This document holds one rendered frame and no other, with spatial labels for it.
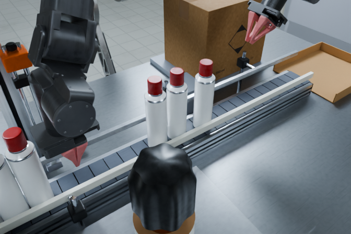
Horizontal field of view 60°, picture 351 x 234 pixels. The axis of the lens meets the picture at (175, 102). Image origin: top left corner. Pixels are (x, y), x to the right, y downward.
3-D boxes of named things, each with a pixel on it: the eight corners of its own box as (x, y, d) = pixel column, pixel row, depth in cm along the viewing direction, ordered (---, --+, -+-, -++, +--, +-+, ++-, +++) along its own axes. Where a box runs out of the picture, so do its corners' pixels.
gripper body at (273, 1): (275, 18, 77) (292, -10, 75) (245, 4, 83) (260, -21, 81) (284, 26, 82) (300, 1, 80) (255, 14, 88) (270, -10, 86)
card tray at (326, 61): (332, 103, 102) (337, 94, 100) (272, 70, 119) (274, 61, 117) (378, 75, 116) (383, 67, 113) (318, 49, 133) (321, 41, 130)
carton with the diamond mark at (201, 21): (203, 86, 106) (208, 11, 90) (164, 59, 122) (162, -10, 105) (260, 61, 121) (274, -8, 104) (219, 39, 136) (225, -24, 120)
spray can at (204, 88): (200, 133, 83) (205, 69, 71) (188, 123, 86) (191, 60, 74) (214, 126, 85) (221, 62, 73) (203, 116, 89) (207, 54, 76)
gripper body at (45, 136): (101, 131, 53) (94, 97, 49) (43, 158, 49) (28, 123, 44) (86, 112, 57) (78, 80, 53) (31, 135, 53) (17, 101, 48)
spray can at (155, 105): (154, 154, 77) (150, 88, 65) (144, 142, 80) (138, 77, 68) (171, 146, 79) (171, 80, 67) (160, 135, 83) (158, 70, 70)
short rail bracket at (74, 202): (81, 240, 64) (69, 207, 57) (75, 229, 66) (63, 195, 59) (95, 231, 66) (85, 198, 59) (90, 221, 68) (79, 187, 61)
